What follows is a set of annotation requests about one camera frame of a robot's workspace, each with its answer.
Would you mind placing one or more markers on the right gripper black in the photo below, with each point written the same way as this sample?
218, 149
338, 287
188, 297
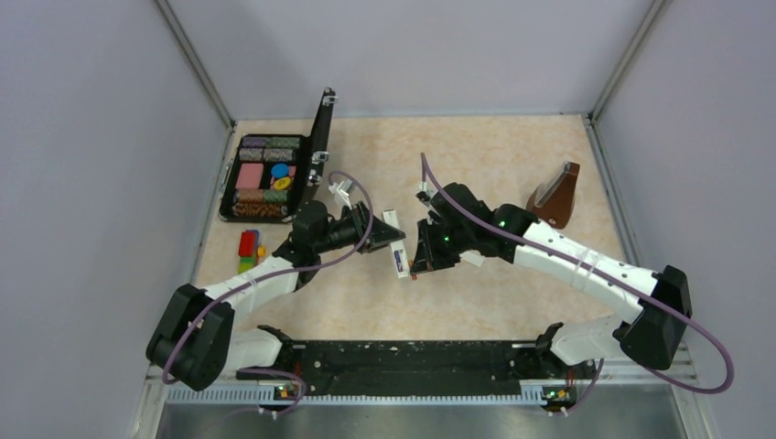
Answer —
427, 253

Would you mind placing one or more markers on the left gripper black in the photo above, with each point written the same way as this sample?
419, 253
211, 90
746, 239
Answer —
381, 234

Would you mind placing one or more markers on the white black remote control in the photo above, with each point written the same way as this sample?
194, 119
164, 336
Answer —
390, 216

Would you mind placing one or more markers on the white remote battery cover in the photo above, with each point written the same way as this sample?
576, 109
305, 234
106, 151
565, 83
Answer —
473, 258

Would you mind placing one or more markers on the blue battery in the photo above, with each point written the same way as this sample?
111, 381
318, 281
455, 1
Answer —
399, 261

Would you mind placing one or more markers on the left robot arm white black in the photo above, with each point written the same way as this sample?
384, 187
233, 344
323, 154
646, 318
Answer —
194, 342

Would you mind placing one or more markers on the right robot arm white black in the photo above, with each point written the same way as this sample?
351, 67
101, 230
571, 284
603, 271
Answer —
639, 328

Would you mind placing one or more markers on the black poker chip case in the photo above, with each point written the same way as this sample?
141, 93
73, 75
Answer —
272, 175

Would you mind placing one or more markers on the colourful toy block stack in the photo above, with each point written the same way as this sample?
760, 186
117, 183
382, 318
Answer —
250, 250

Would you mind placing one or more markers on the brown wooden metronome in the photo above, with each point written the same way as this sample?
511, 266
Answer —
553, 201

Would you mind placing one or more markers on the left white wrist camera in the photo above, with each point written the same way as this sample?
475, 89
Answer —
340, 192

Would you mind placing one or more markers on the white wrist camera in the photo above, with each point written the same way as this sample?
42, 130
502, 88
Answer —
340, 192
425, 198

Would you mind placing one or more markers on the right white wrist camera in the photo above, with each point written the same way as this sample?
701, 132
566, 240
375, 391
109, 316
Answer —
425, 198

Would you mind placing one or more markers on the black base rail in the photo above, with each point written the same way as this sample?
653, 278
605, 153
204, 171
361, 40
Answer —
431, 371

